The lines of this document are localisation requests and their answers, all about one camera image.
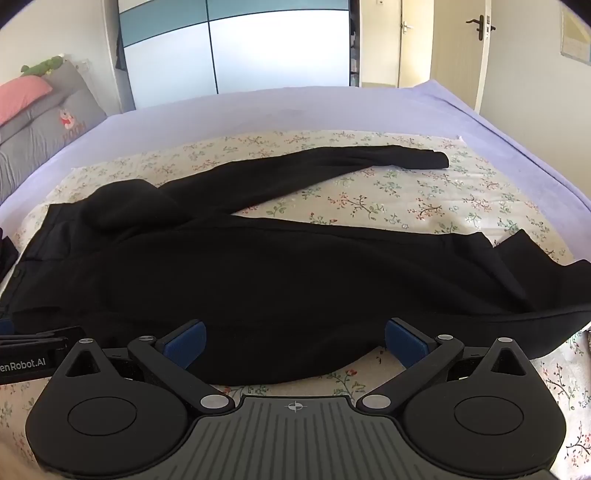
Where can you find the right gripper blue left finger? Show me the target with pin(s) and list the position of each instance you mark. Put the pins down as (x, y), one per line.
(178, 349)

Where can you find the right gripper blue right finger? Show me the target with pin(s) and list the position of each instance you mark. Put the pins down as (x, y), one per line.
(413, 348)

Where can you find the black pants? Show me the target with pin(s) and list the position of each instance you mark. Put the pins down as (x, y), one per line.
(281, 300)

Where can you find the cream open bedroom door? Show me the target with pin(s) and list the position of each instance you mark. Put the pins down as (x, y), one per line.
(459, 58)

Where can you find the grey cushioned headboard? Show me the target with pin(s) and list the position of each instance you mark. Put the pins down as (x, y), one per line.
(44, 128)

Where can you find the lavender bed sheet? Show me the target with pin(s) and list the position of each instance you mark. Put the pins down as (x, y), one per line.
(425, 110)

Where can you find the pink pillow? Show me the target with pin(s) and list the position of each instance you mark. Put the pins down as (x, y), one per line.
(20, 93)

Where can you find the green plush toy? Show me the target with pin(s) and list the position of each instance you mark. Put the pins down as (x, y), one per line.
(42, 68)

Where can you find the far hallway door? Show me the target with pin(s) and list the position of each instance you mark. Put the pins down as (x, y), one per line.
(417, 25)

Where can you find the white and teal wardrobe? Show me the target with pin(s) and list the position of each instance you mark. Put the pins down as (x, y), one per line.
(178, 50)

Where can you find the dark shelf with items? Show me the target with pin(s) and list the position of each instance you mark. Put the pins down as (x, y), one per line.
(354, 43)

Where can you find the black door handle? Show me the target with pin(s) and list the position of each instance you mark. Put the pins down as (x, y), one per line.
(484, 26)

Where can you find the wall map poster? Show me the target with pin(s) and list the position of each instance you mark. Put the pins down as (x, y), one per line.
(575, 37)

